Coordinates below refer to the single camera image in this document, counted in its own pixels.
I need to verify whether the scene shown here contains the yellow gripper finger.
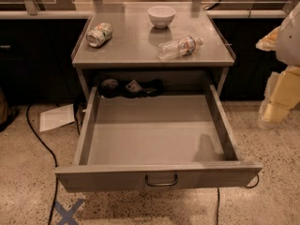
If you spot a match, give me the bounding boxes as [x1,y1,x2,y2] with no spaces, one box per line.
[258,66,300,129]
[256,27,279,52]

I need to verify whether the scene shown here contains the clear plastic water bottle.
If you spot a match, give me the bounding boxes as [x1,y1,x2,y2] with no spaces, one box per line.
[157,36,203,61]

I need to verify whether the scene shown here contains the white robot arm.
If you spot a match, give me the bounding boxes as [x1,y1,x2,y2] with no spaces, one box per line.
[256,3,300,129]

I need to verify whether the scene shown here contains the open grey top drawer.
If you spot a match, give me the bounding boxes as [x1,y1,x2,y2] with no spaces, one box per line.
[55,87,263,192]

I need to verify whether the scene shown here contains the black items behind drawer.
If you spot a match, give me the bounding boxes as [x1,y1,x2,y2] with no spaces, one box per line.
[97,79,164,98]

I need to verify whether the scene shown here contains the white ceramic bowl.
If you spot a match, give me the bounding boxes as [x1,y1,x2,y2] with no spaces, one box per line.
[148,6,175,29]

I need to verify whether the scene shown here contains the grey metal cabinet table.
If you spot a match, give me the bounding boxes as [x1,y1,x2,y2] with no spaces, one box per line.
[72,2,234,96]

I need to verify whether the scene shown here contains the white paper sheet on floor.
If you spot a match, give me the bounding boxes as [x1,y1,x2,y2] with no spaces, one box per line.
[39,104,75,132]

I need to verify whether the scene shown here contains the blue tape cross mark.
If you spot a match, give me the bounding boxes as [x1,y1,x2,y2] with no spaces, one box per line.
[54,199,84,225]

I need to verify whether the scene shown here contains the dark bag at left edge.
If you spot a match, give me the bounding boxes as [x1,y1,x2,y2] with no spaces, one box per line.
[0,87,20,132]

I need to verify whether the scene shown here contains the black cable on right floor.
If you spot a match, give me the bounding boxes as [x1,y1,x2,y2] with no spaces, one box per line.
[215,173,261,225]

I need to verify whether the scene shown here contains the black cable on floor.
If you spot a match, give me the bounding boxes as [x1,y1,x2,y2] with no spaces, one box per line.
[25,103,60,225]
[215,173,261,225]

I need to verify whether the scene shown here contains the black drawer handle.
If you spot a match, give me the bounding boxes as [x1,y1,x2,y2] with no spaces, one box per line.
[144,174,178,188]

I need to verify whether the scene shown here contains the black cable on left floor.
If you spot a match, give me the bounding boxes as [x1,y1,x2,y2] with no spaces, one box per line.
[25,103,60,225]

